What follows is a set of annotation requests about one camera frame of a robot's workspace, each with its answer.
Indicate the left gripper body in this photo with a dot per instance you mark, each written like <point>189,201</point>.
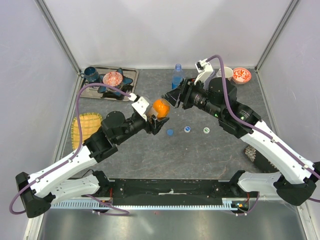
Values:
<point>152,128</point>

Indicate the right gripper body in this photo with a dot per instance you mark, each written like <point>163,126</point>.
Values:
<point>188,87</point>

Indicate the blue bottle cap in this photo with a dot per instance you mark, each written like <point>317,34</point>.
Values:
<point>170,132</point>

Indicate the orange drink bottle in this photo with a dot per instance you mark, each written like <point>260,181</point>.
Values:
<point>159,109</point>

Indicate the blue water bottle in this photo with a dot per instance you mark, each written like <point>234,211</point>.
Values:
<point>177,77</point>

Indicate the Pocari Sweat bottle cap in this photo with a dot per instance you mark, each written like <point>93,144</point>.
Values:
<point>187,129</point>

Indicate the green white bottle cap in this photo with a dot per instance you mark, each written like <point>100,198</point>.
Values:
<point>206,130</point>

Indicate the clear Pocari Sweat bottle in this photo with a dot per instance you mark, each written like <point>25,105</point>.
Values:
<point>219,73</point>

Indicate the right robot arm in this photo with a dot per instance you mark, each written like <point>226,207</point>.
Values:
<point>295,178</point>

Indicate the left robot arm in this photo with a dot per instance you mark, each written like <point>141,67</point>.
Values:
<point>40,190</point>

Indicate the purple plastic cup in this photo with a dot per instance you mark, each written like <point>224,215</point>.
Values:
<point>207,81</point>

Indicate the pink plastic cup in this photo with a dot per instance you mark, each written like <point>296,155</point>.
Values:
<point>228,72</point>

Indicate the blue star-shaped dish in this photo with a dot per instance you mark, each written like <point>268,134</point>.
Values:
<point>110,93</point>

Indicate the red white floral bowl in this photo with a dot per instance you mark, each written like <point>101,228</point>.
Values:
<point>241,75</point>

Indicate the red patterned bowl on tray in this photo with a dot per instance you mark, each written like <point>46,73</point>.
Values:
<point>113,79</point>

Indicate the yellow woven plate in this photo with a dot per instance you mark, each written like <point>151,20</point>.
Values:
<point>90,122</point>

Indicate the metal tray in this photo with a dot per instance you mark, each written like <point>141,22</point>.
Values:
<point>91,92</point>

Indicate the blue ceramic cup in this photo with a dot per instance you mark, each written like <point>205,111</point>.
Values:
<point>90,74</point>

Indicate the black floral rectangular dish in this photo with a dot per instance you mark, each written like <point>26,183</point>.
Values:
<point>261,162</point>

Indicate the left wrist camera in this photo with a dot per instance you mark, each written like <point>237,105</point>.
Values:
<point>140,104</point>

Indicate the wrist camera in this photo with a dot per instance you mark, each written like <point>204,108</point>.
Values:
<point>204,69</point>
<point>140,104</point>

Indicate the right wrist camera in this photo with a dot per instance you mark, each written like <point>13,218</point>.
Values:
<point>204,69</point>

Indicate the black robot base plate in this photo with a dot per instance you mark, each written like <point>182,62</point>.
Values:
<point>131,191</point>

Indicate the blue cable duct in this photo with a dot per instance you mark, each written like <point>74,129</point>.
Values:
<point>90,204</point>

